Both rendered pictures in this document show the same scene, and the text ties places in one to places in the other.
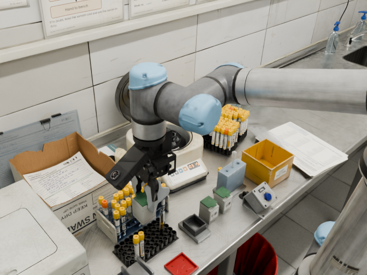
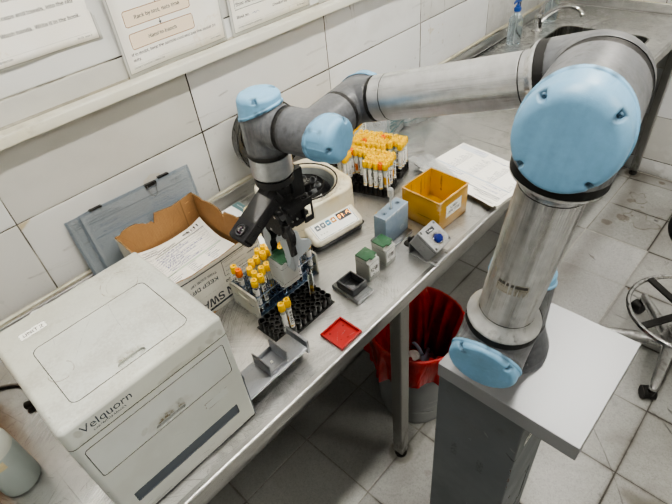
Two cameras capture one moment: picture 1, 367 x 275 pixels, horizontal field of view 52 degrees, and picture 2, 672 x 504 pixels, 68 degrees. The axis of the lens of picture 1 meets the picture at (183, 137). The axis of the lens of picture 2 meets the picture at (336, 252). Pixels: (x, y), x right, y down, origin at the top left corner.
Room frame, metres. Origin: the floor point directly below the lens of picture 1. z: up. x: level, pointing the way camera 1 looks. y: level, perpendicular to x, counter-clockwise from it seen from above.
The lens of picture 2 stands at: (-0.10, -0.05, 1.77)
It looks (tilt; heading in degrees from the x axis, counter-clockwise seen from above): 41 degrees down; 2
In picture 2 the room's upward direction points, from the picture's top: 7 degrees counter-clockwise
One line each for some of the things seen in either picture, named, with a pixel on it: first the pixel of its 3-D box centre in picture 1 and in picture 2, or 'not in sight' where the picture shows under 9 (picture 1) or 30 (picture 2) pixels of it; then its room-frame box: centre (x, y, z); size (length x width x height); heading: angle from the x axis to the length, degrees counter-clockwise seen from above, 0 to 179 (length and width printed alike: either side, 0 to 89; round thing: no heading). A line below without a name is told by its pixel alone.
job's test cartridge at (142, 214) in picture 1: (143, 207); (284, 267); (0.66, 0.09, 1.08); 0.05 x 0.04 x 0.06; 42
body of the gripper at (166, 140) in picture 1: (152, 153); (282, 199); (0.68, 0.07, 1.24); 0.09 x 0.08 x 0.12; 132
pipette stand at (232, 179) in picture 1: (230, 178); (391, 223); (0.97, -0.17, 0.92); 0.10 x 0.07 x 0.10; 137
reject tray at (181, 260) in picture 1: (181, 267); (341, 333); (0.64, -0.01, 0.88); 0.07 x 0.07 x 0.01; 45
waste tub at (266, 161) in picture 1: (266, 163); (434, 199); (1.06, -0.30, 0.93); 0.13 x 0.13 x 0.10; 42
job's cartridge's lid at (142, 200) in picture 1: (143, 198); (281, 255); (0.66, 0.09, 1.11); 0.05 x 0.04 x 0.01; 42
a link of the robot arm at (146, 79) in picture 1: (149, 93); (264, 123); (0.67, 0.07, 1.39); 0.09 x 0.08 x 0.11; 55
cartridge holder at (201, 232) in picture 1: (194, 226); (352, 285); (0.78, -0.05, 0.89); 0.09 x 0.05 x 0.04; 44
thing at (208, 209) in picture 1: (208, 209); (367, 263); (0.83, -0.09, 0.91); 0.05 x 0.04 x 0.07; 45
